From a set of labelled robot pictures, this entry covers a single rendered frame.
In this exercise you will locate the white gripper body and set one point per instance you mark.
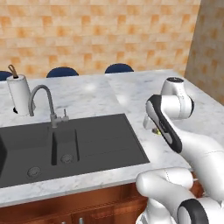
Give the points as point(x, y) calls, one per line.
point(148, 122)

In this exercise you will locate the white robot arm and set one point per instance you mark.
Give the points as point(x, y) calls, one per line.
point(201, 151)

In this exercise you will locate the dark grey sink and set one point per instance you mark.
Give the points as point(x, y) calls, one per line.
point(99, 145)

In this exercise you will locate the brown wooden cabinet door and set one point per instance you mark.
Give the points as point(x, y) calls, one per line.
point(32, 220)
point(113, 214)

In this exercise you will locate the dark blue stool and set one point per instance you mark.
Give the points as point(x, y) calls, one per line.
point(119, 68)
point(62, 72)
point(4, 75)

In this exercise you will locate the grey curved tap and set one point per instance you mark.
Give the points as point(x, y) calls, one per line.
point(53, 116)

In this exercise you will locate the white paper towel roll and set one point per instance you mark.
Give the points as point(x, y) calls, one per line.
point(19, 94)

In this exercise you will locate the brown wooden cabinet frame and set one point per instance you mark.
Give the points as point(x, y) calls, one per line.
point(73, 201)

